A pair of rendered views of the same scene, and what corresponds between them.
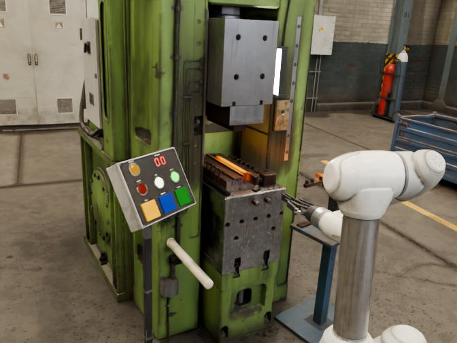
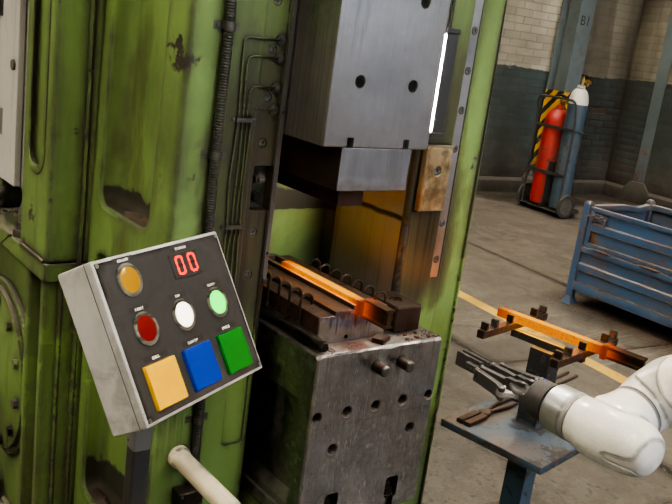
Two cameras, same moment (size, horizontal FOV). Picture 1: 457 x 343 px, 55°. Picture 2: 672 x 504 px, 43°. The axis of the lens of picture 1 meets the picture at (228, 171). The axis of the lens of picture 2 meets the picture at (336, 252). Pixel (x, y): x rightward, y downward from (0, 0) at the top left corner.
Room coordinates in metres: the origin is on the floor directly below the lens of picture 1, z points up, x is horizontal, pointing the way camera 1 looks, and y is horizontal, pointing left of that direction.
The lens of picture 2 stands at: (0.34, 0.24, 1.60)
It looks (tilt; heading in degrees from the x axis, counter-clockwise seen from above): 15 degrees down; 352
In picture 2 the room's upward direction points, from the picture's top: 8 degrees clockwise
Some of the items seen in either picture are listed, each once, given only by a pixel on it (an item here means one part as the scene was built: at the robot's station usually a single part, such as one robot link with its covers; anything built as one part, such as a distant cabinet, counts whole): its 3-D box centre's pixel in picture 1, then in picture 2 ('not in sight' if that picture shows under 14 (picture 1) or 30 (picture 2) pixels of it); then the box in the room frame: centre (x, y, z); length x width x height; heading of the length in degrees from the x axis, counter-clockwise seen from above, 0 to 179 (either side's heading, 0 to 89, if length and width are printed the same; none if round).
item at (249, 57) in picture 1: (235, 59); (347, 47); (2.36, -0.01, 1.56); 0.42 x 0.39 x 0.40; 31
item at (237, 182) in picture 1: (223, 171); (301, 294); (2.34, 0.03, 0.96); 0.42 x 0.20 x 0.09; 31
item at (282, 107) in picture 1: (281, 115); (433, 178); (2.43, -0.28, 1.27); 0.09 x 0.02 x 0.17; 121
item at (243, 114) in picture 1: (226, 107); (319, 151); (2.34, 0.03, 1.32); 0.42 x 0.20 x 0.10; 31
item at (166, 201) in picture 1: (166, 203); (200, 365); (1.73, 0.26, 1.01); 0.07 x 0.05 x 0.07; 146
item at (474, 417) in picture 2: (332, 214); (523, 395); (2.45, -0.64, 0.68); 0.60 x 0.04 x 0.01; 131
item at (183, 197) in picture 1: (182, 197); (233, 350); (1.81, 0.20, 1.01); 0.07 x 0.05 x 0.07; 146
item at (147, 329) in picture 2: (141, 188); (146, 328); (1.67, 0.35, 1.09); 0.05 x 0.03 x 0.04; 121
